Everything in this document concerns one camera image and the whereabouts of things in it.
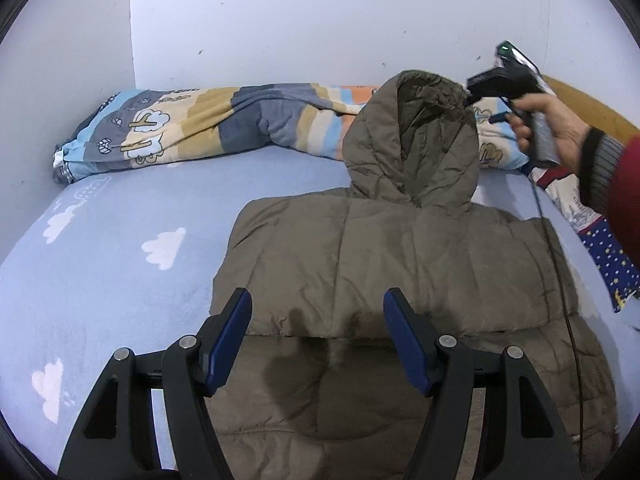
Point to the wooden headboard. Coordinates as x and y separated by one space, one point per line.
600 115

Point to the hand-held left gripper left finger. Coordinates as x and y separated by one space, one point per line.
225 345

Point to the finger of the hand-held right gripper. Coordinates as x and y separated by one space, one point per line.
480 87
497 118

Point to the person's right forearm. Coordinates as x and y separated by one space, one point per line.
620 180

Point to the person's right hand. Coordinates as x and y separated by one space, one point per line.
562 125

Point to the olive hooded puffer jacket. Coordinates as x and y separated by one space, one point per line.
400 240

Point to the blue star print pillow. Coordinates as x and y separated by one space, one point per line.
610 255

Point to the patchwork cartoon print blanket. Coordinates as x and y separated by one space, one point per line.
200 125

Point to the light blue cloud bed sheet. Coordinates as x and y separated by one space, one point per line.
125 210

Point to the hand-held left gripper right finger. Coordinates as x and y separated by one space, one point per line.
405 340

